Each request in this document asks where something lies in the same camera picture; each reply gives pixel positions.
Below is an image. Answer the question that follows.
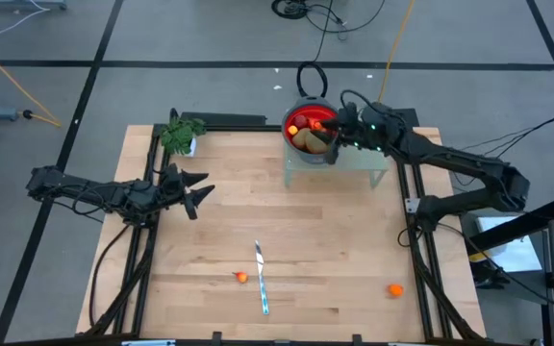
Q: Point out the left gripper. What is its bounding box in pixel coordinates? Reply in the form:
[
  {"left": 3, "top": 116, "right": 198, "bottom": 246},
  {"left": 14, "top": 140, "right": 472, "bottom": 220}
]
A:
[{"left": 146, "top": 162, "right": 215, "bottom": 221}]

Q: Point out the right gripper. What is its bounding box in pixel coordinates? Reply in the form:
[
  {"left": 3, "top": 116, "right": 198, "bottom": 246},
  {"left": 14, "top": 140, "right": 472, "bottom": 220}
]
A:
[{"left": 311, "top": 103, "right": 403, "bottom": 164}]

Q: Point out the brown kiwi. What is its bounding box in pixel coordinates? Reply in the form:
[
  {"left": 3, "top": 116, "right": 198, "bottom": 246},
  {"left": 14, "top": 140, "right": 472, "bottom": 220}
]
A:
[
  {"left": 290, "top": 127, "right": 313, "bottom": 150},
  {"left": 305, "top": 133, "right": 329, "bottom": 155}
]

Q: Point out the red collapsible bowl grey rim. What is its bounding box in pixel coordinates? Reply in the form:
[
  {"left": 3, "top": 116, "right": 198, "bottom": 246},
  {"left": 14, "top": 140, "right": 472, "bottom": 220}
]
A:
[{"left": 280, "top": 94, "right": 348, "bottom": 165}]

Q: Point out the green perforated metal stand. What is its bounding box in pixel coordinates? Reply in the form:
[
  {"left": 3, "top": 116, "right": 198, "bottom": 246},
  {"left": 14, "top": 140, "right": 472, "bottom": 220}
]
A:
[{"left": 282, "top": 108, "right": 390, "bottom": 188}]

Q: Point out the green plant in white pot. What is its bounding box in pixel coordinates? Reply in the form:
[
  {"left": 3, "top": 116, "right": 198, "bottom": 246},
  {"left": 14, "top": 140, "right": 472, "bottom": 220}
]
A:
[{"left": 159, "top": 116, "right": 209, "bottom": 158}]

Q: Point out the long black box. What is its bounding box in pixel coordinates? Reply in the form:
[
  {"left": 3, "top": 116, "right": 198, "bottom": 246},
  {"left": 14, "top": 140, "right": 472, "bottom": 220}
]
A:
[{"left": 180, "top": 111, "right": 267, "bottom": 127}]

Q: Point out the white sheet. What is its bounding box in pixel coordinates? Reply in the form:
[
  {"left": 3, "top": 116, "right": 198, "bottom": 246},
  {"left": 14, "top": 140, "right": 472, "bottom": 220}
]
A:
[{"left": 476, "top": 215, "right": 543, "bottom": 274}]

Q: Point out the black hanging cable with loop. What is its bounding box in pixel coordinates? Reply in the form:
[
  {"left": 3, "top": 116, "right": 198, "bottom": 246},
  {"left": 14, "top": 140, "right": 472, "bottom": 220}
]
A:
[{"left": 295, "top": 0, "right": 336, "bottom": 99}]

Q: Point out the black aluminium table frame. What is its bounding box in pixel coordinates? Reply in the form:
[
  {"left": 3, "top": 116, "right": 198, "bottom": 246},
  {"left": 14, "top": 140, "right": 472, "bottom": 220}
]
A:
[{"left": 84, "top": 122, "right": 488, "bottom": 342}]

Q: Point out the yellow hanging cable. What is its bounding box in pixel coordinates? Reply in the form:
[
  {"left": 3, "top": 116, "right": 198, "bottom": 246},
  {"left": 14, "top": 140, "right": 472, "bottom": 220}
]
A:
[{"left": 377, "top": 0, "right": 416, "bottom": 103}]

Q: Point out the black cable bundle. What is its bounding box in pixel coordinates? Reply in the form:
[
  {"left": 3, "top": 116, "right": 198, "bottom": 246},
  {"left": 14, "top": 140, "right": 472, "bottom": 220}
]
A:
[{"left": 270, "top": 0, "right": 387, "bottom": 35}]

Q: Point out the black arm base cable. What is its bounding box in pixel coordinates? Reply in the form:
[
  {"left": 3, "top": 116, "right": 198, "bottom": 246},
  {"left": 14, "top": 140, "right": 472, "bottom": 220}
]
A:
[{"left": 88, "top": 223, "right": 132, "bottom": 331}]

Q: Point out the yellow floor cable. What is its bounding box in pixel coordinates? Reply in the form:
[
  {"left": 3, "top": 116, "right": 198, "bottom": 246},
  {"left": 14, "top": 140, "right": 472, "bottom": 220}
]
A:
[{"left": 0, "top": 37, "right": 63, "bottom": 129}]

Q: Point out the white floor cable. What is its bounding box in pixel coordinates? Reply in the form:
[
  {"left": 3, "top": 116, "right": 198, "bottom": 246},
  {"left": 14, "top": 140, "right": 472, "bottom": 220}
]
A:
[{"left": 0, "top": 0, "right": 50, "bottom": 59}]

